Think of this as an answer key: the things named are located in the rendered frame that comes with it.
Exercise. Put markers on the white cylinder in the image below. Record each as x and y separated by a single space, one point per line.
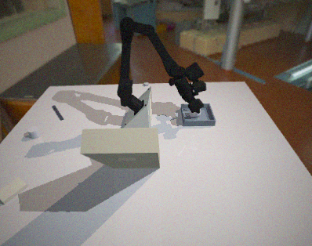
194 114

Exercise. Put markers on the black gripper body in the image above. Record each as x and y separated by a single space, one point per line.
188 95

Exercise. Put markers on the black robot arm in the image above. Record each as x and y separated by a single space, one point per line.
179 74

